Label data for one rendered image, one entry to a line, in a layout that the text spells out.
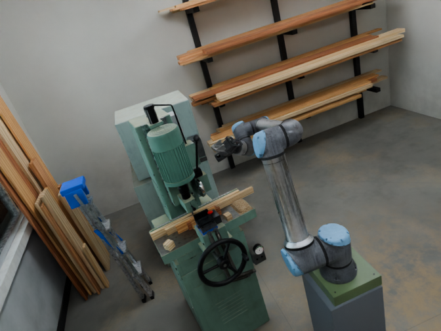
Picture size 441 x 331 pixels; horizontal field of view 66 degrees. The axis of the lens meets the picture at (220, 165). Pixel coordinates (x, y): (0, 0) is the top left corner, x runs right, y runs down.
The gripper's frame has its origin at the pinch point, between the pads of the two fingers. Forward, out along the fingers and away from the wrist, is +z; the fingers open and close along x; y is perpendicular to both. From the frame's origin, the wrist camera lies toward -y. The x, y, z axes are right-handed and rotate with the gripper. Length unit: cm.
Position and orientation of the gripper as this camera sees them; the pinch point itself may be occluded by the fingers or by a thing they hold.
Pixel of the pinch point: (212, 148)
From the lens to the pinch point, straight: 187.9
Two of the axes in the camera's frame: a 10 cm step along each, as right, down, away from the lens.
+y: 6.0, -6.4, -4.9
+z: -6.4, -0.1, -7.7
